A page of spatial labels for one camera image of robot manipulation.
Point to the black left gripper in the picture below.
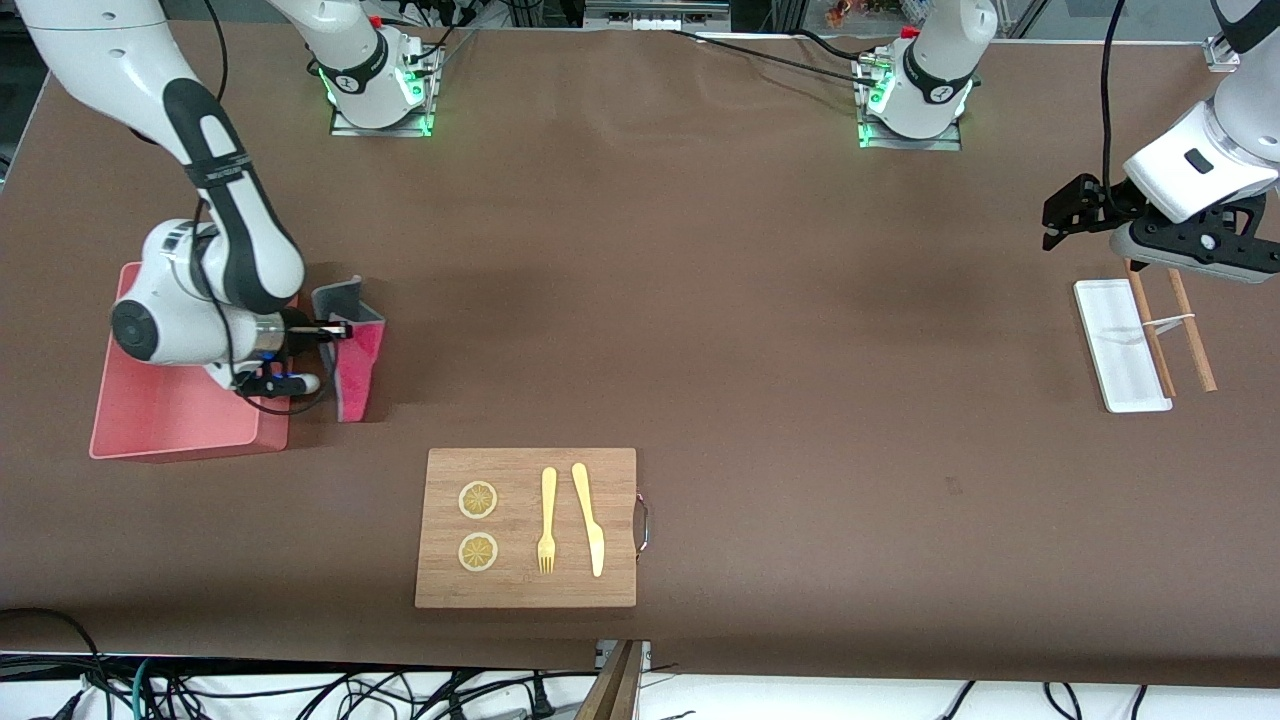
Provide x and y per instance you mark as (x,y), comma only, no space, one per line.
(1103,201)

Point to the black power plug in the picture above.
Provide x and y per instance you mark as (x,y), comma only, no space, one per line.
(541,698)

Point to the yellow plastic fork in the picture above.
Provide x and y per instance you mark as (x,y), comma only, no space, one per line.
(548,500)

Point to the yellow plastic knife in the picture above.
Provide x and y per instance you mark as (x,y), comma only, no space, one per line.
(592,530)

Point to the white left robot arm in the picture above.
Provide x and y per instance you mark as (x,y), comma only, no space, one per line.
(940,80)

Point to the wooden beam under table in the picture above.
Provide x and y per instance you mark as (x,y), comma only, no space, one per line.
(610,690)

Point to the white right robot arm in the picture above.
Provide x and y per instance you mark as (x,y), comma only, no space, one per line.
(100,60)

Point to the lemon slice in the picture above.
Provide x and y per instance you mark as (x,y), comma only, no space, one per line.
(478,552)
(478,500)

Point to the pink plastic bin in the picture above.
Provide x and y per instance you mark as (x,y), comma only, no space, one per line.
(170,420)

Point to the white power strip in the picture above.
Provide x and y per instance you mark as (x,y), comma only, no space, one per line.
(655,12)

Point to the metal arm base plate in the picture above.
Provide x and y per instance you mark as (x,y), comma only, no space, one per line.
(345,128)
(950,143)

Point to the wooden chopsticks pair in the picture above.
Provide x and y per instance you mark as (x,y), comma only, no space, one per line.
(1192,340)

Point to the wooden cutting board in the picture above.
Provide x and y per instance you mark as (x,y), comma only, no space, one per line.
(525,590)

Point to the white rack base tray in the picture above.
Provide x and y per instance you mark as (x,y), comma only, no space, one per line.
(1115,350)

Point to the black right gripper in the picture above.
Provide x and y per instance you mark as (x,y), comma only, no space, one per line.
(297,333)

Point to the pink and grey cloth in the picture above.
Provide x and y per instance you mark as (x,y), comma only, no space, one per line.
(365,365)

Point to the aluminium frame corner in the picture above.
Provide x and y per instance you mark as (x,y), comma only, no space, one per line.
(1224,52)

